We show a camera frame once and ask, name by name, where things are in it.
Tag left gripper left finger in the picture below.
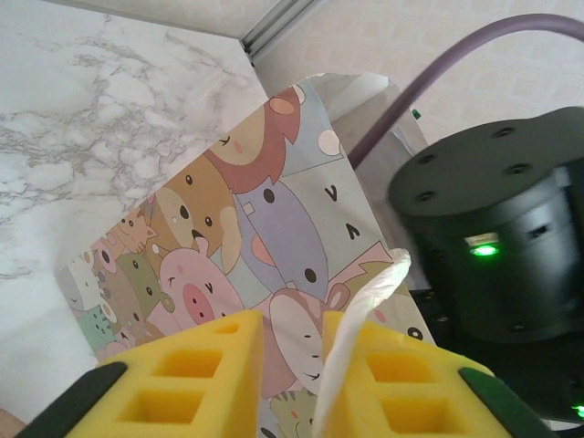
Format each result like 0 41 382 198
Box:
20 309 266 438

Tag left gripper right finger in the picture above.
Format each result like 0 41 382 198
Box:
321 311 563 438

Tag aluminium frame post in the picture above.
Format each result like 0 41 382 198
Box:
240 0 320 60

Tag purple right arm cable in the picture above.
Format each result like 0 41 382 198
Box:
346 13 584 170

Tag cartoon animal paper gift bag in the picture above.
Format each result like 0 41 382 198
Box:
54 71 439 438

